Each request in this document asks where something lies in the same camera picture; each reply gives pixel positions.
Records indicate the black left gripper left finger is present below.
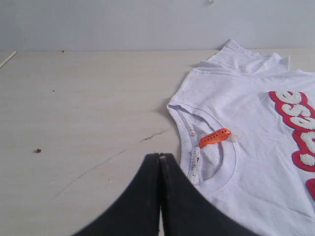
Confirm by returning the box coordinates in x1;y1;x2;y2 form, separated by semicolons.
75;153;160;236

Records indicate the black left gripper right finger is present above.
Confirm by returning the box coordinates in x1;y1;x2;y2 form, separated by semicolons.
159;153;256;236

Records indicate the orange ribbon tag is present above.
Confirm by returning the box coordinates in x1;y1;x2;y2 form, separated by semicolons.
199;128;232;148

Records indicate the white t-shirt red lettering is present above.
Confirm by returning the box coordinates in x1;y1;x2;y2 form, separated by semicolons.
167;40;315;236

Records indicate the white stick on table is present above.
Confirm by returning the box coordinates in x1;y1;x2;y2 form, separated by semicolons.
0;51;16;68

